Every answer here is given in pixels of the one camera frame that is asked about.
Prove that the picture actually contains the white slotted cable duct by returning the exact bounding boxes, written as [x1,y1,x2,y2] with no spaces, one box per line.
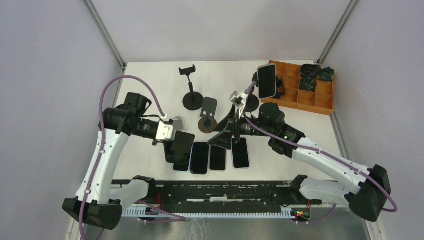
[122,204,309,221]

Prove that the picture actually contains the black folding stand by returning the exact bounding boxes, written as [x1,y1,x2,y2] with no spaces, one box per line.
[163,131,196,165]

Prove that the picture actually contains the purple cable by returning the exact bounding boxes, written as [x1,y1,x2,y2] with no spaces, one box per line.
[240,81,399,224]
[78,75,167,240]

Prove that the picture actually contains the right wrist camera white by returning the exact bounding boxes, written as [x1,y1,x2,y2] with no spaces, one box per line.
[229,91,249,118]

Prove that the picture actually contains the black round-base stand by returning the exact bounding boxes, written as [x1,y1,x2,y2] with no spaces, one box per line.
[198,97,218,134]

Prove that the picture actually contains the aluminium frame rail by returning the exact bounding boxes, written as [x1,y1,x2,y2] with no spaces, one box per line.
[75,183,377,209]

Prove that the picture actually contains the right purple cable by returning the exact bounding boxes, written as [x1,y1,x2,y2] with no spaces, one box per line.
[240,81,399,224]

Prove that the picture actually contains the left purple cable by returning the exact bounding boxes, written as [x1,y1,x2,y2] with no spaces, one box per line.
[78,75,167,240]

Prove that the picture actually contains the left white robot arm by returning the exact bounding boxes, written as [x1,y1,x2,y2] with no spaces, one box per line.
[62,92,176,230]

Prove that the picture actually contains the black smartphone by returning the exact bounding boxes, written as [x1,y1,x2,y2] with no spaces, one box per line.
[190,142,210,175]

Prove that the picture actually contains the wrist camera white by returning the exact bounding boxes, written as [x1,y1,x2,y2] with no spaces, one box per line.
[229,91,249,118]
[155,117,175,142]

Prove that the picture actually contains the orange wooden divided tray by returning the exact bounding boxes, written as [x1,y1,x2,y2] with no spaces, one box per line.
[261,60,335,116]

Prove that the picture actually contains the dark rolled band middle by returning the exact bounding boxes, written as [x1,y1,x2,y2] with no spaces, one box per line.
[299,76,318,92]

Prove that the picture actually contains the dark rolled band right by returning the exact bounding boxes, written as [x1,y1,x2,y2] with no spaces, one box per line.
[316,66,335,83]

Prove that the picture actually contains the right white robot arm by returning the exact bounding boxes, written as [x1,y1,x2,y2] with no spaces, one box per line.
[208,103,399,222]

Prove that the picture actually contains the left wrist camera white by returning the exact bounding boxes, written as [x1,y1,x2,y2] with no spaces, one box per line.
[155,117,175,142]

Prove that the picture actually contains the silver folding phone stand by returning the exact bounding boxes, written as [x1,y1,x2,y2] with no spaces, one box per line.
[172,116,185,132]

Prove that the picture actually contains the dark rolled band top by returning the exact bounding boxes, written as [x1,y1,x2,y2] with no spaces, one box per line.
[300,64,322,79]

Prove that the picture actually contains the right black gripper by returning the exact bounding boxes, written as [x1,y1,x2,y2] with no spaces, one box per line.
[208,103,274,149]

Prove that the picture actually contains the black phone stand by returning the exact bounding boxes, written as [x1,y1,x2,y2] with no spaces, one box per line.
[178,64,204,111]
[244,72,260,113]

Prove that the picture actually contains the light blue smartphone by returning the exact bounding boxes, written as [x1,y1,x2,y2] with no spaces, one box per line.
[172,160,191,173]

